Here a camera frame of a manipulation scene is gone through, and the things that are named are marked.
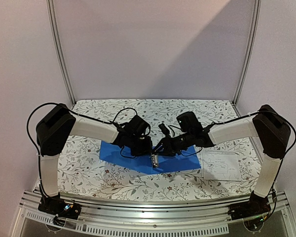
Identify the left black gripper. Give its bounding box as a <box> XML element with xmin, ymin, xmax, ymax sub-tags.
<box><xmin>128</xmin><ymin>134</ymin><xmax>152</xmax><ymax>157</ymax></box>

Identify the blue ring binder folder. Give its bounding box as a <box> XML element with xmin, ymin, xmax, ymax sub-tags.
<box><xmin>99</xmin><ymin>141</ymin><xmax>201</xmax><ymax>174</ymax></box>

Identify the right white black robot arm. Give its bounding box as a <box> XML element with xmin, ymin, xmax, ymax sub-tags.
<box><xmin>152</xmin><ymin>105</ymin><xmax>296</xmax><ymax>215</ymax></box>

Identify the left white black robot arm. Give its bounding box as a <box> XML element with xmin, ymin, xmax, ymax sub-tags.
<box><xmin>36</xmin><ymin>104</ymin><xmax>152</xmax><ymax>214</ymax></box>

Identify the floral patterned tablecloth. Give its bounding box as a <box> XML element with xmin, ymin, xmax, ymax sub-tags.
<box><xmin>39</xmin><ymin>98</ymin><xmax>267</xmax><ymax>202</ymax></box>

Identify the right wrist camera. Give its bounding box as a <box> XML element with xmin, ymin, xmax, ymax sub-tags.
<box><xmin>158</xmin><ymin>123</ymin><xmax>171</xmax><ymax>137</ymax></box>

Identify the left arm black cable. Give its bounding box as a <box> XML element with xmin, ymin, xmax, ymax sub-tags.
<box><xmin>26</xmin><ymin>102</ymin><xmax>140</xmax><ymax>158</ymax></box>

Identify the aluminium front rail frame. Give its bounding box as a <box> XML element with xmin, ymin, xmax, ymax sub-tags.
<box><xmin>10</xmin><ymin>191</ymin><xmax>296</xmax><ymax>237</ymax></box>

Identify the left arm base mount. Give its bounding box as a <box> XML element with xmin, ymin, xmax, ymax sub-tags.
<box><xmin>38</xmin><ymin>196</ymin><xmax>82</xmax><ymax>227</ymax></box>

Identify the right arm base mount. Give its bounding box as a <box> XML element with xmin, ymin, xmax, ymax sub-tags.
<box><xmin>227</xmin><ymin>189</ymin><xmax>277</xmax><ymax>233</ymax></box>

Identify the left aluminium vertical post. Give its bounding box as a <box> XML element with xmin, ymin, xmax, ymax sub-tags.
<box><xmin>46</xmin><ymin>0</ymin><xmax>76</xmax><ymax>106</ymax></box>

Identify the aluminium vertical post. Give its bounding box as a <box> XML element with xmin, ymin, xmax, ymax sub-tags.
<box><xmin>232</xmin><ymin>0</ymin><xmax>261</xmax><ymax>107</ymax></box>
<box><xmin>46</xmin><ymin>0</ymin><xmax>76</xmax><ymax>106</ymax></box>

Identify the right aluminium vertical post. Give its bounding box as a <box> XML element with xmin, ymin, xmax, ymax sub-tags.
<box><xmin>232</xmin><ymin>0</ymin><xmax>261</xmax><ymax>107</ymax></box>

